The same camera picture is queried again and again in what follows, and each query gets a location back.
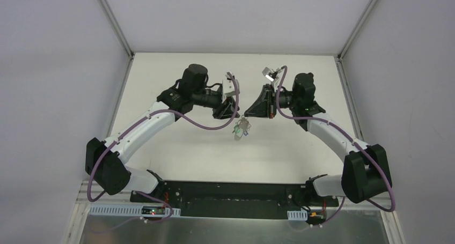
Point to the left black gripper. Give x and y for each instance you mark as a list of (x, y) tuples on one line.
[(225, 105)]

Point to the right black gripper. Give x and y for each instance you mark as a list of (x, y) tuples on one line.
[(268, 101)]

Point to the keyring with coloured key tags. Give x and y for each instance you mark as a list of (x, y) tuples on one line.
[(241, 128)]

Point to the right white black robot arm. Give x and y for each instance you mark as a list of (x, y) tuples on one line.
[(365, 172)]

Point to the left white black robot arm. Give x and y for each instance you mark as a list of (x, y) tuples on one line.
[(106, 160)]

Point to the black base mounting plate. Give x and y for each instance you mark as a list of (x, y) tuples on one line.
[(240, 200)]

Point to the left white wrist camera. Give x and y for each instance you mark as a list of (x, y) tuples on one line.
[(229, 86)]

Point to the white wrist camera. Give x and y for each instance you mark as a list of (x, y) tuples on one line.
[(272, 75), (229, 86)]

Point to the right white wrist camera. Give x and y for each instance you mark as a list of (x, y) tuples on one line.
[(272, 75)]

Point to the right white cable duct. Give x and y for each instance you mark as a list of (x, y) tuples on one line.
[(300, 215)]

